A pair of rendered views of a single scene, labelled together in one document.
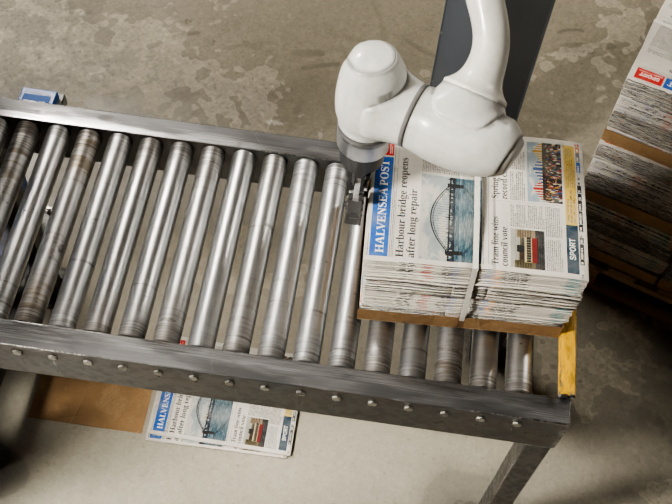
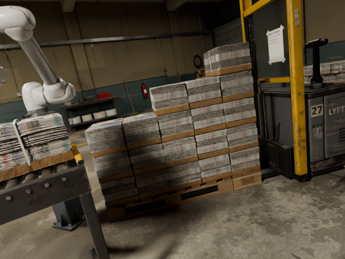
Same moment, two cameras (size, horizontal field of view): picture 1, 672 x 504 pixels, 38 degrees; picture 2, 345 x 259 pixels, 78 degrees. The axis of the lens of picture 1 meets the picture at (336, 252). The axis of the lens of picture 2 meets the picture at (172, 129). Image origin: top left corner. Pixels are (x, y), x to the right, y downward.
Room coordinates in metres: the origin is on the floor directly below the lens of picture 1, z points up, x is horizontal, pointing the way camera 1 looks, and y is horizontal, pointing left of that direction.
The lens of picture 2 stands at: (-0.33, -0.32, 1.10)
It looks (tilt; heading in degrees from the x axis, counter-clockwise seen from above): 13 degrees down; 329
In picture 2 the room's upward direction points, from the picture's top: 10 degrees counter-clockwise
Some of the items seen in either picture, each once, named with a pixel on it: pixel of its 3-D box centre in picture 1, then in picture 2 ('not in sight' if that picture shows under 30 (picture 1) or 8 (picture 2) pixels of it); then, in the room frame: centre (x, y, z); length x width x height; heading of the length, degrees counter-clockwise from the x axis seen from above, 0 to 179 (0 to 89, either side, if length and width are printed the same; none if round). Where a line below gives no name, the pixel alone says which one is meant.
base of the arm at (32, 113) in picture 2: not in sight; (37, 113); (1.75, -0.33, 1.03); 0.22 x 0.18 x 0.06; 122
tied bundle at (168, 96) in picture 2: not in sight; (167, 98); (1.32, -1.34, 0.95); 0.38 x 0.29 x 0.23; 156
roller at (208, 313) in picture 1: (223, 248); not in sight; (0.96, 0.22, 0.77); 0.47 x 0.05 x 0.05; 176
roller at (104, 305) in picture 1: (125, 234); not in sight; (0.97, 0.41, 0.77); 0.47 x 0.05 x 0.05; 176
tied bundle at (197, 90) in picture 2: not in sight; (198, 92); (1.20, -1.60, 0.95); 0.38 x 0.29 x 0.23; 156
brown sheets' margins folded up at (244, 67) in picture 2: not in sight; (232, 119); (1.08, -1.87, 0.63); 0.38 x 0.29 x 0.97; 156
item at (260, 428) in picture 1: (229, 393); not in sight; (0.97, 0.25, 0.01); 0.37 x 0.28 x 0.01; 86
